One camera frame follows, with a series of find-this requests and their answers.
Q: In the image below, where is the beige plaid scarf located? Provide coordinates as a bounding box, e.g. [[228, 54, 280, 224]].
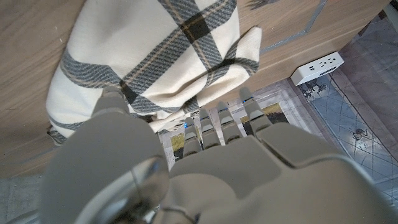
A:
[[45, 0, 262, 146]]

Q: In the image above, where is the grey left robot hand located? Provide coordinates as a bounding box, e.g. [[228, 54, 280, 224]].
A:
[[39, 86, 398, 224]]

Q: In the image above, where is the white power strip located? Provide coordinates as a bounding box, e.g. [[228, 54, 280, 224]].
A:
[[290, 51, 345, 86]]

